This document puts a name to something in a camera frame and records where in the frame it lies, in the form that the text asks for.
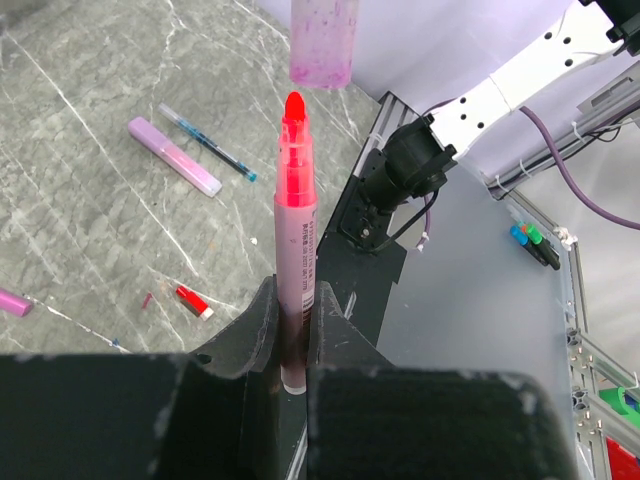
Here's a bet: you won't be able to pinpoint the green red storage bins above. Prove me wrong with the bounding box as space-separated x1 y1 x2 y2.
599 387 639 479

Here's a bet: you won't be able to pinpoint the aluminium frame rail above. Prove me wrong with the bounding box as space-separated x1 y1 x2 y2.
487 74 640 480

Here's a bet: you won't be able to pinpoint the red purple pen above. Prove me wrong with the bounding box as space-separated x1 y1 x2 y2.
274 91 318 395

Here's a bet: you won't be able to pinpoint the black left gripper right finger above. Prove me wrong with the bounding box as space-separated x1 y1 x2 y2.
306 281 575 479

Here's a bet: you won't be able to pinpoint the small purple pen cap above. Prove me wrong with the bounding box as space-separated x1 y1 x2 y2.
0 288 33 318

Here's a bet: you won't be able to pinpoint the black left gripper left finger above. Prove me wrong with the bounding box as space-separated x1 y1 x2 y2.
1 278 279 479

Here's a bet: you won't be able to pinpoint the red pen cap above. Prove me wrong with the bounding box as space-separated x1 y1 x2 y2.
175 285 213 321

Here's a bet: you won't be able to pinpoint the purple highlighter pen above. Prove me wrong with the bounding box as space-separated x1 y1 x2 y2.
128 117 222 198

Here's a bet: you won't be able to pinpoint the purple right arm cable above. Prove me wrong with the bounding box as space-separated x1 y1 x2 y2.
518 104 640 232

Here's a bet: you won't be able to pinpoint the small pale purple cap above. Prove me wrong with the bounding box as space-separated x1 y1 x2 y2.
289 0 359 90

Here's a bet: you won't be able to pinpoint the blue pen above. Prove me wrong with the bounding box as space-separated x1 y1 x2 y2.
158 103 257 182

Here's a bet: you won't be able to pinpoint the coloured markers bundle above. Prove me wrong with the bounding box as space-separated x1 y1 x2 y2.
509 222 561 271

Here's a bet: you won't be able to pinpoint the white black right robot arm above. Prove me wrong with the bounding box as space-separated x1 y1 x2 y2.
359 1 639 213

